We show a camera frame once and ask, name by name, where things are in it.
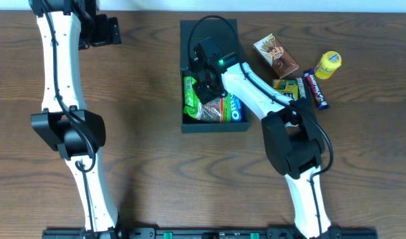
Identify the black gift box with lid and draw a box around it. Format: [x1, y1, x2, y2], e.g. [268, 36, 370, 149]
[179, 18, 251, 133]

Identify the green clear snack bag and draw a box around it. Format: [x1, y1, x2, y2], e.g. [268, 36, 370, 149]
[183, 76, 232, 123]

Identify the blue Oreo pack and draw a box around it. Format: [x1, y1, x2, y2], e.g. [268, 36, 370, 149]
[228, 94, 243, 122]

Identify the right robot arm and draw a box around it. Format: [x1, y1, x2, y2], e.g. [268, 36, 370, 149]
[190, 38, 331, 238]

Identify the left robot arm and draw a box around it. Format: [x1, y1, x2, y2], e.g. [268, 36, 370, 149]
[29, 0, 122, 238]

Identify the brown Pocky box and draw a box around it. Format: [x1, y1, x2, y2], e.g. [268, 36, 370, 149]
[253, 34, 299, 79]

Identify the green Pretz box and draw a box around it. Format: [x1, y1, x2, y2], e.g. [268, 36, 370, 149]
[273, 79, 299, 100]

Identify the green candy bar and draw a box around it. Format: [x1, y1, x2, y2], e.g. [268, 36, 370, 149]
[296, 78, 306, 98]

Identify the purple Dairy Milk bar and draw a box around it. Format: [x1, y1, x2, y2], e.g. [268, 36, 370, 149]
[303, 69, 330, 110]

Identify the yellow candy jar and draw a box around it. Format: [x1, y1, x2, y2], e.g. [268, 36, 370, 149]
[314, 51, 342, 80]

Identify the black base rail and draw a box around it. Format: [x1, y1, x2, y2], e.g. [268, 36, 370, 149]
[42, 226, 379, 239]

